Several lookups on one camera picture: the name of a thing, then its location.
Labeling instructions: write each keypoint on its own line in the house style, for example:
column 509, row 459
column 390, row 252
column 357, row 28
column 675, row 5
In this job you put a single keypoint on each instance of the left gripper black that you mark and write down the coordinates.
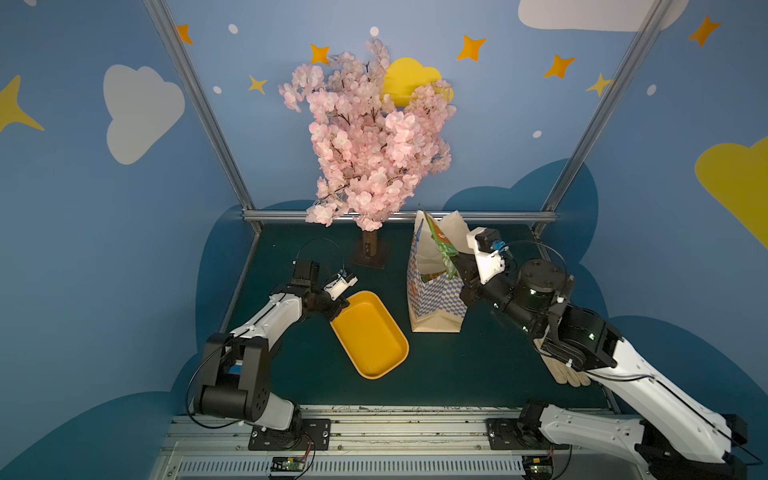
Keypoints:
column 327, row 303

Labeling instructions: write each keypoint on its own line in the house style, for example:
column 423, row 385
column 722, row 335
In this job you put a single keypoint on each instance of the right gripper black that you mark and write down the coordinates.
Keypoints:
column 468, row 281

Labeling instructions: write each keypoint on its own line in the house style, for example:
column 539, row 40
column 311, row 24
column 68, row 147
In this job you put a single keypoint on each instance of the blue checkered pretzel paper bag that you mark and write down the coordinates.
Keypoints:
column 433, row 307

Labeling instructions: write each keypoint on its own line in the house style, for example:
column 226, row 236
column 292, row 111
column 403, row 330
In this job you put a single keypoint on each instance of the green condiment packet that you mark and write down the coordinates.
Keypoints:
column 446, row 250
column 429, row 277

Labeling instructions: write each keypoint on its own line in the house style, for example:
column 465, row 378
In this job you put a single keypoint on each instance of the yellow plastic tray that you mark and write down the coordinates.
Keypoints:
column 370, row 336

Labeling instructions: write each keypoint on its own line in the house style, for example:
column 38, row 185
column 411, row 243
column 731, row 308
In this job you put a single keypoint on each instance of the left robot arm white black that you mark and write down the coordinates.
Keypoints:
column 233, row 379

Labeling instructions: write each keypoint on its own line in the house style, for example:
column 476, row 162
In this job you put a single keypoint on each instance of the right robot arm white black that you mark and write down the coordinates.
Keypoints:
column 672, row 436

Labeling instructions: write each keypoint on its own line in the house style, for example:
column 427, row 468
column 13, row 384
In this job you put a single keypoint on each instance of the beige glove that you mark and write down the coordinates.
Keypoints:
column 561, row 373

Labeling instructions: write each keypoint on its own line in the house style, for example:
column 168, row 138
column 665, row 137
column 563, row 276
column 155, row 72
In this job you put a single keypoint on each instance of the pink cherry blossom tree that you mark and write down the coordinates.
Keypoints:
column 372, row 150

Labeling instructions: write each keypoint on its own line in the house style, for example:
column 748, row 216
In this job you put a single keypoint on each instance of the left circuit board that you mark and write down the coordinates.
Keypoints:
column 287, row 465

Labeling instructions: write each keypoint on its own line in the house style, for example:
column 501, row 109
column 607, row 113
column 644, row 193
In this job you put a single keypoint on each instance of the circuit board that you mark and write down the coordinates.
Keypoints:
column 537, row 468
column 287, row 465

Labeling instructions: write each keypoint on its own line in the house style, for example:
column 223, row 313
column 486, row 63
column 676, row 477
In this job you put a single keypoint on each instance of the right circuit board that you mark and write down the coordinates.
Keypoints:
column 537, row 468

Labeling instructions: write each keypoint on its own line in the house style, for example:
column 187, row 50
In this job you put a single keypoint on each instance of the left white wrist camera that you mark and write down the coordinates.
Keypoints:
column 338, row 286

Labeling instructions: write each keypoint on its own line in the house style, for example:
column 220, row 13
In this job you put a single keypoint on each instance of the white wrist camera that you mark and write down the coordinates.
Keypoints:
column 338, row 286
column 490, row 252

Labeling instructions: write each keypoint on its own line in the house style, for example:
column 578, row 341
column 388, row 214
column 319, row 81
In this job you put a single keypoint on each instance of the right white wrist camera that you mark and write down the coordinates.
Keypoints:
column 490, row 252

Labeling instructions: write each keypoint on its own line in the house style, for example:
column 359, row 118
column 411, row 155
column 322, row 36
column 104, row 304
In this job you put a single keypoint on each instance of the aluminium back frame bar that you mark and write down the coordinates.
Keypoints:
column 408, row 216

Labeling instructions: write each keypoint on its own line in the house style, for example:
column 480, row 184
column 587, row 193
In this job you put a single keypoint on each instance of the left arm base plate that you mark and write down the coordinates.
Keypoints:
column 308, row 433

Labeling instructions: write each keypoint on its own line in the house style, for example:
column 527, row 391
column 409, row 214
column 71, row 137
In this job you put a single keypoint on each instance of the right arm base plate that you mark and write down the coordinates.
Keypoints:
column 505, row 434

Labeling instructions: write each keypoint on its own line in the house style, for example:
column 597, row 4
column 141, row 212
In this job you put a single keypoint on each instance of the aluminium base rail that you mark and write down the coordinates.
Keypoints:
column 377, row 442

